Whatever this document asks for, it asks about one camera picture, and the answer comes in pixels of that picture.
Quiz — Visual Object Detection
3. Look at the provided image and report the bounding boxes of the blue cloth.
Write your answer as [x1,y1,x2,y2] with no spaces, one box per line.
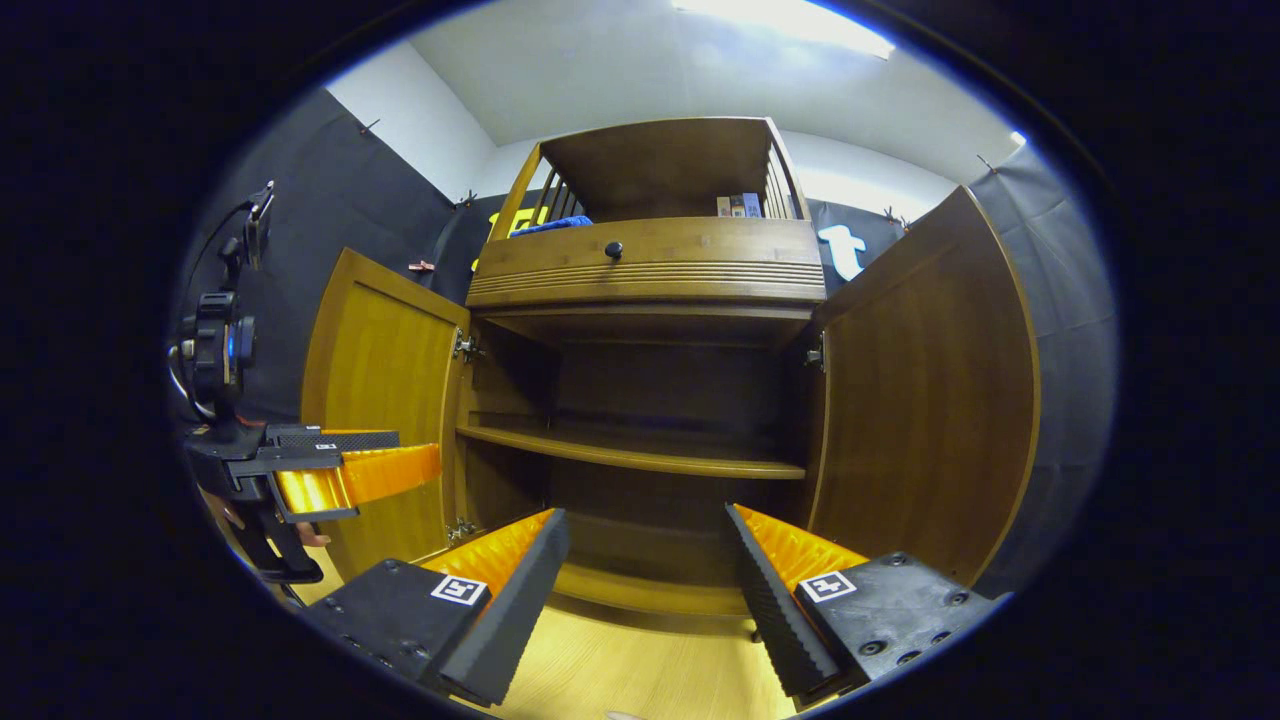
[508,215,594,239]

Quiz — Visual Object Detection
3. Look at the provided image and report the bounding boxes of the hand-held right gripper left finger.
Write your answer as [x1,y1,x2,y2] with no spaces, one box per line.
[300,507,573,708]

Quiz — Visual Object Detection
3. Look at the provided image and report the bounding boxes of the wooden cabinet shelf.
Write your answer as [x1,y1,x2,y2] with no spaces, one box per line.
[457,423,807,480]

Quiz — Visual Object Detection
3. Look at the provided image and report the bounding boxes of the wooden double-door shoe cabinet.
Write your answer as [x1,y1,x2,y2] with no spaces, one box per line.
[300,117,1041,636]

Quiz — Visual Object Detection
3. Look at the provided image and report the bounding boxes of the black backdrop cloth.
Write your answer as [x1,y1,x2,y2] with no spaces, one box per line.
[180,88,1119,599]

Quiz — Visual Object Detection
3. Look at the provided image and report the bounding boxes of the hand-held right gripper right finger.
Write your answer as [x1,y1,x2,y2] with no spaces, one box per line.
[725,502,1001,709]

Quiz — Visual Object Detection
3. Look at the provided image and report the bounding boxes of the wooden shoe cabinet door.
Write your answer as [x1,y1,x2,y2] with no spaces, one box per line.
[300,247,471,581]
[805,185,1041,589]

